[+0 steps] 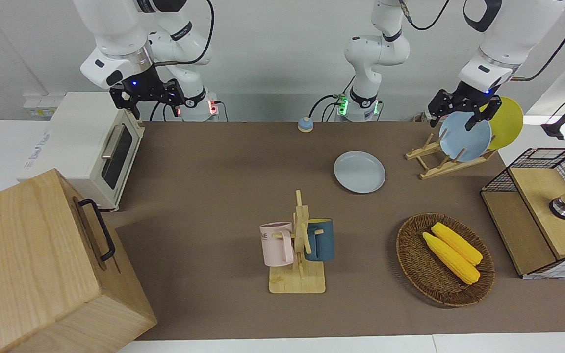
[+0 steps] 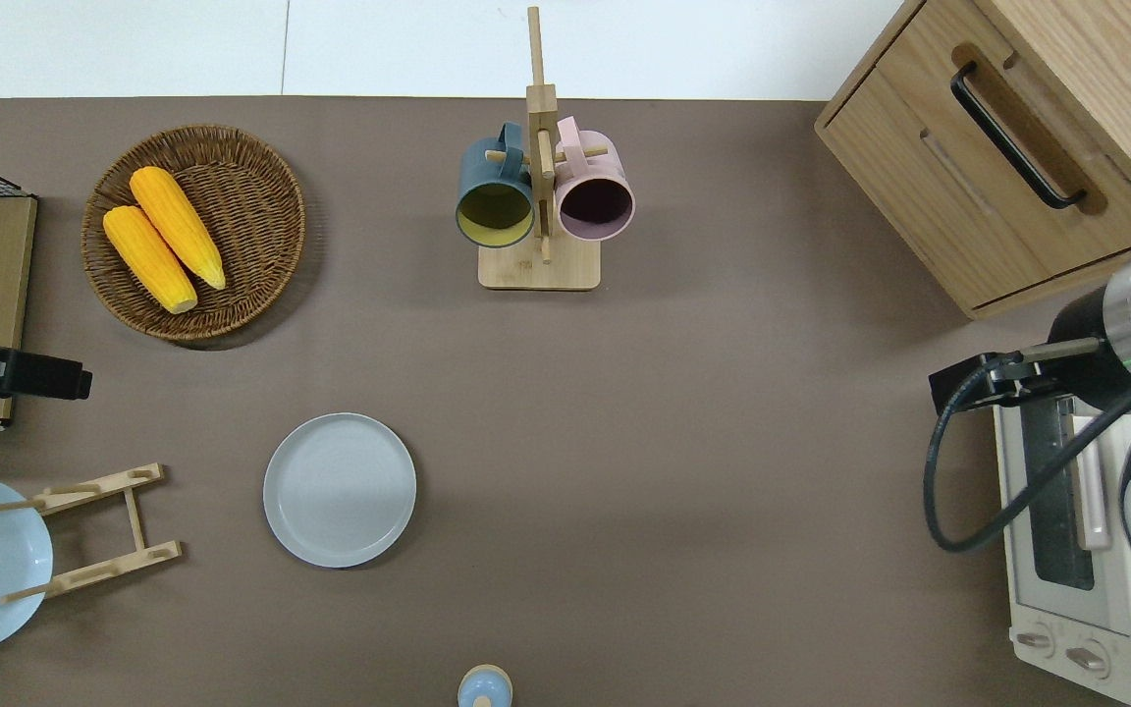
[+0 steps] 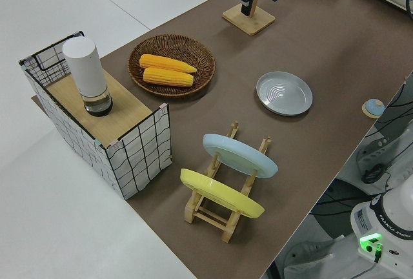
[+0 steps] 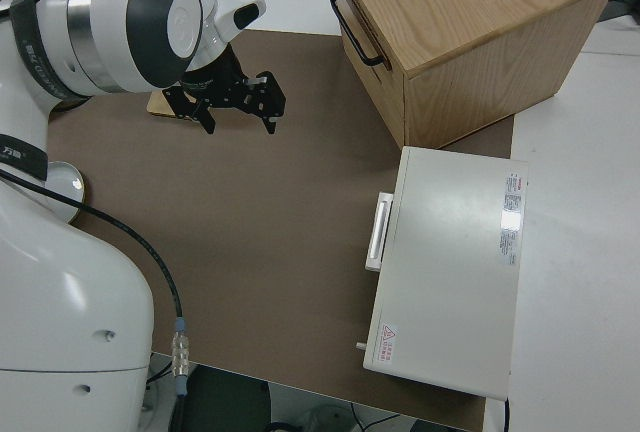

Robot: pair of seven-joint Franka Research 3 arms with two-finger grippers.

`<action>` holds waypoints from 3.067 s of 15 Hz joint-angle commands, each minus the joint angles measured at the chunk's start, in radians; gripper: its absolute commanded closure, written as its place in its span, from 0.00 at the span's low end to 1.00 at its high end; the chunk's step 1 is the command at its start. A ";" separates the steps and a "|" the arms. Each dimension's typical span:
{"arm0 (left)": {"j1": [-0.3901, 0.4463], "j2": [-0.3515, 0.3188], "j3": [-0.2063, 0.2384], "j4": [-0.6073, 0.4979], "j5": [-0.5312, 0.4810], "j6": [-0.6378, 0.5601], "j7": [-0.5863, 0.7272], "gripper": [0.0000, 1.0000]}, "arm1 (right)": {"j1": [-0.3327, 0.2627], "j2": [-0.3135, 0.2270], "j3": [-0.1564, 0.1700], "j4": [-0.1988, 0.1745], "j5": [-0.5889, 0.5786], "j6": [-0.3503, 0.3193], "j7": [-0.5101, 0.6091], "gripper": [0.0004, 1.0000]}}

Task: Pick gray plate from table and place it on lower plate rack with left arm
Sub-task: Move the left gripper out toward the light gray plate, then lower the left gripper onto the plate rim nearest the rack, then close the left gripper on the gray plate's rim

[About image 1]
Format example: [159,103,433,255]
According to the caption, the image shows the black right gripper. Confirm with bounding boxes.
[110,65,186,120]

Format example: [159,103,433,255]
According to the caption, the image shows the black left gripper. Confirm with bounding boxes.
[427,80,503,131]

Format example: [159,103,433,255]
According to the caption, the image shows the gray plate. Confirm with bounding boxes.
[334,151,386,194]

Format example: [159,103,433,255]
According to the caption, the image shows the light blue plate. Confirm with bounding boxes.
[438,112,493,163]

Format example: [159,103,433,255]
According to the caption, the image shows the yellow plate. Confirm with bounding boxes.
[479,96,524,151]

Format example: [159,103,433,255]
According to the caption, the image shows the wooden plate rack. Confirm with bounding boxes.
[405,133,499,180]

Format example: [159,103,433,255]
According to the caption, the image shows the wooden mug rack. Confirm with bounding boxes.
[269,190,326,295]

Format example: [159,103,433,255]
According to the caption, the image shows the white toaster oven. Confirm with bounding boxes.
[17,92,146,212]

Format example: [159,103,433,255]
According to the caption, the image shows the brown table mat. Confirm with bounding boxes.
[103,120,565,341]

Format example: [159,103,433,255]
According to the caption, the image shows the yellow corn cob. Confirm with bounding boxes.
[422,232,481,285]
[431,222,484,266]

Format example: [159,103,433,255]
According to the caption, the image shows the brown wicker basket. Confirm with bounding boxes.
[396,212,495,308]

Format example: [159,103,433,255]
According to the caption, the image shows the pink mug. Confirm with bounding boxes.
[259,222,296,268]

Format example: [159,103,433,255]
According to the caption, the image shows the dark blue mug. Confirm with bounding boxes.
[305,218,334,262]

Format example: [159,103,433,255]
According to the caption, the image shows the light wooden box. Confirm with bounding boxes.
[0,168,158,353]

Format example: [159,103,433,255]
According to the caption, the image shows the black right base cables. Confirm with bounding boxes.
[149,100,176,122]

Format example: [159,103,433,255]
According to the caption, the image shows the black base cables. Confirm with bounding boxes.
[149,100,176,122]
[309,92,350,122]

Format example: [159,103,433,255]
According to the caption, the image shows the silver toaster door handle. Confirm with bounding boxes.
[101,124,127,160]

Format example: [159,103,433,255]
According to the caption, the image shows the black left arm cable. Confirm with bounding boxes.
[399,0,565,82]

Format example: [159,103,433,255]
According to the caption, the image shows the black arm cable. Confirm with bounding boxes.
[153,0,215,67]
[399,0,565,82]

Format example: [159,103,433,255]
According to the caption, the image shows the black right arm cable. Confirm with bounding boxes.
[153,0,215,67]

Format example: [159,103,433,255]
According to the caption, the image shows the wire and wood shelf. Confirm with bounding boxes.
[480,147,565,280]

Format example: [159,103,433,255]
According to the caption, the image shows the black left base cables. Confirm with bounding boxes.
[309,92,350,122]

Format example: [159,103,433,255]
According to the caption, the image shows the black box handle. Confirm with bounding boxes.
[77,198,116,262]

